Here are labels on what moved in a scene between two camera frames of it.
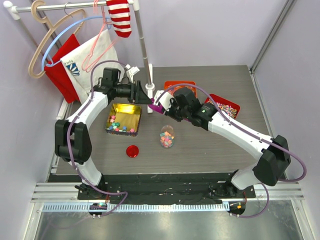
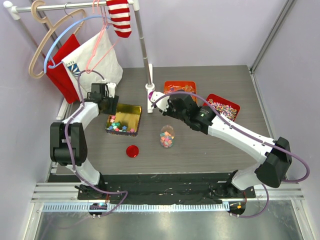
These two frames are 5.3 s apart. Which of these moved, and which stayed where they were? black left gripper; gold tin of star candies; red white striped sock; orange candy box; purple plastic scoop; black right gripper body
Moved: purple plastic scoop; black left gripper
Stayed: black right gripper body; orange candy box; gold tin of star candies; red white striped sock
